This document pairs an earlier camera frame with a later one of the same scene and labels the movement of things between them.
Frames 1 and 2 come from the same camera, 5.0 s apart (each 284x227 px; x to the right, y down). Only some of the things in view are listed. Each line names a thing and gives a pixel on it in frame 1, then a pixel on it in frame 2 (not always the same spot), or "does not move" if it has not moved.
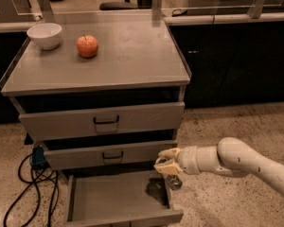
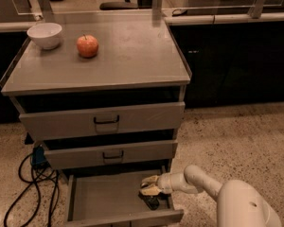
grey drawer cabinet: x=102 y=105 does not move
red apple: x=87 y=46 does not move
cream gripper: x=188 y=160 to x=165 y=183
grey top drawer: x=101 y=121 does not move
